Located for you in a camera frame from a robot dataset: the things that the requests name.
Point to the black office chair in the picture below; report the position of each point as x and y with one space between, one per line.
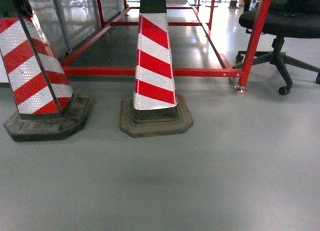
289 19

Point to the red metal frame table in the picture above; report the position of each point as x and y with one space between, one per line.
225 69

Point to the red white cone left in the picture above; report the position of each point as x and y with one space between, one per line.
47 107

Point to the red white traffic cone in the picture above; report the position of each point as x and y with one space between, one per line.
155 108

